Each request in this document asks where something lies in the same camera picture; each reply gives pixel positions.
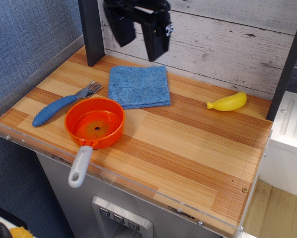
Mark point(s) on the grey toy fridge cabinet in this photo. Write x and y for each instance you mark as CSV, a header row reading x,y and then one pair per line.
x,y
76,204

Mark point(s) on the white toy sink unit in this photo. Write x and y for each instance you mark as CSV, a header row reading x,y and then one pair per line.
x,y
279,164

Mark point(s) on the dark left vertical post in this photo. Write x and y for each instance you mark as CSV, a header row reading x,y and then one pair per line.
x,y
92,31

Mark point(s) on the yellow object bottom left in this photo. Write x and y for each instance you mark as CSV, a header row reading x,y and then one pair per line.
x,y
20,232

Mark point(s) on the dark right vertical post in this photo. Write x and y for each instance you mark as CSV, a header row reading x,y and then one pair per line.
x,y
284,80

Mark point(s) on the fork with blue handle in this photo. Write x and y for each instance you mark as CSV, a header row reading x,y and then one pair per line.
x,y
50,110

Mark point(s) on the yellow toy banana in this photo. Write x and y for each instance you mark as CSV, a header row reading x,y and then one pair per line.
x,y
229,103

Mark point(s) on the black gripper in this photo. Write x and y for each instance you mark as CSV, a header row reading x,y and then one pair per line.
x,y
152,14

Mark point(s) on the orange toy pan grey handle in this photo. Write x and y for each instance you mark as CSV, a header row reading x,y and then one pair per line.
x,y
93,124

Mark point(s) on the blue microfiber rag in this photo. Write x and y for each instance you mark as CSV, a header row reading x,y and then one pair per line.
x,y
139,87

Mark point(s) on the clear acrylic table guard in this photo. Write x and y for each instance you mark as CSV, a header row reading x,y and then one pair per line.
x,y
200,162

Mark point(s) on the silver dispenser button panel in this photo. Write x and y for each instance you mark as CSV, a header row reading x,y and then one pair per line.
x,y
117,222

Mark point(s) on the dark vertical post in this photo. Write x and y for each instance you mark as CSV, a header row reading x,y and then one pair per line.
x,y
92,31
284,80

